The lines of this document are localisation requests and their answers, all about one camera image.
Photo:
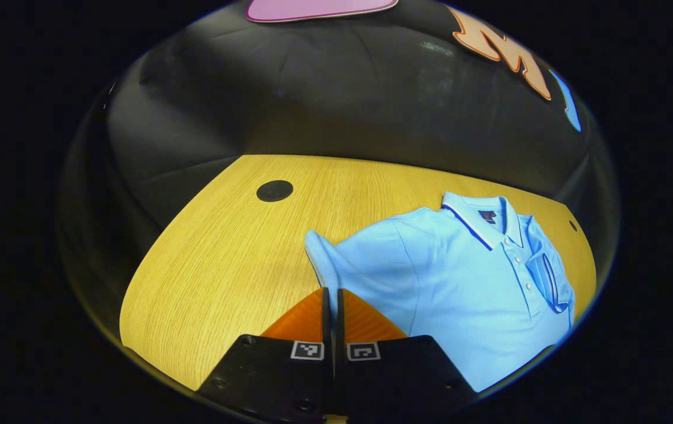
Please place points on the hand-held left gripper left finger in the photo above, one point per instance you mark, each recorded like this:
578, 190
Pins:
277, 377

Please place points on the light blue T-shirt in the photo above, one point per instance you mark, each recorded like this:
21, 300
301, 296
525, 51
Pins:
448, 294

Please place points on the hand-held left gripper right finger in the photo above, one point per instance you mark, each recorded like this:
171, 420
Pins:
395, 371

